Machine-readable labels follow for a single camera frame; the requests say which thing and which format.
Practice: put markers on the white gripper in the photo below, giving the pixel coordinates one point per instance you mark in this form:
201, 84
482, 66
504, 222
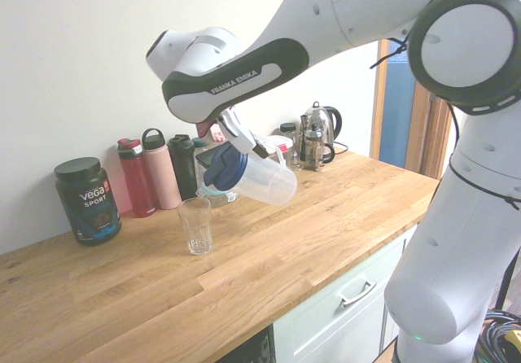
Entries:
236, 133

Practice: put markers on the clear pitcher with blue lid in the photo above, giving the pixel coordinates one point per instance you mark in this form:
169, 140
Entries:
264, 180

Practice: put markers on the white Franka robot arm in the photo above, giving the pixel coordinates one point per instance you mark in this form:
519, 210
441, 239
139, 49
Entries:
366, 21

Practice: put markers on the red water bottle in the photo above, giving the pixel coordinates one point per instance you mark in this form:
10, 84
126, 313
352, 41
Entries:
136, 180

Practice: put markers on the clear container red white lid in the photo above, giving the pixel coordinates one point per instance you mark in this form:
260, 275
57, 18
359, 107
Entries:
281, 141

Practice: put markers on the glass jar with black lid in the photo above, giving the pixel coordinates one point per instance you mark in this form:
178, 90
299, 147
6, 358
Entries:
292, 147

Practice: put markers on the glass french press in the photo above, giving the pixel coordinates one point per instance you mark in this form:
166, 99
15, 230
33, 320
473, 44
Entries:
317, 151

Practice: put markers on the stainless steel electric kettle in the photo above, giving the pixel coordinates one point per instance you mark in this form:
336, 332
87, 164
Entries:
325, 119

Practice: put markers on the black shaker bottle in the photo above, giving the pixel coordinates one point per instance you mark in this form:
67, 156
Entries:
182, 167

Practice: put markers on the clear faceted drinking glass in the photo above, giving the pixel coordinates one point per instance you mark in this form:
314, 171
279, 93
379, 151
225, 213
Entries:
195, 228

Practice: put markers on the pink insulated bottle black cap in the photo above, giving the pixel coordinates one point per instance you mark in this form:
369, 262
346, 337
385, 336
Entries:
160, 176

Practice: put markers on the blue door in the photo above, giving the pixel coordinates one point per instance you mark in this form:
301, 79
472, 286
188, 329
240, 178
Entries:
397, 115

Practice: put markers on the black Vega protein tub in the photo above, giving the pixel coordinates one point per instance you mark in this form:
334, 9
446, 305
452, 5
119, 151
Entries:
87, 204

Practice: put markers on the pale green drawer front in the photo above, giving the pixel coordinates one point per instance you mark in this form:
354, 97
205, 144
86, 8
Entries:
346, 322

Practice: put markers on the dark built-in appliance front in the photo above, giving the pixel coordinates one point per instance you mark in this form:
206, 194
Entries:
256, 348

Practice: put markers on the black stand leg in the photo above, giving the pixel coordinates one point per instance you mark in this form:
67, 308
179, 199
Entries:
506, 281

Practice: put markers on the yellow box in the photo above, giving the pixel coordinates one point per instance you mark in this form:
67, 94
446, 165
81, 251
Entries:
513, 346

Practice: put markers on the wooden door frame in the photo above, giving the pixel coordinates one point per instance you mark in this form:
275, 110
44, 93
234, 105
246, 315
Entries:
427, 135

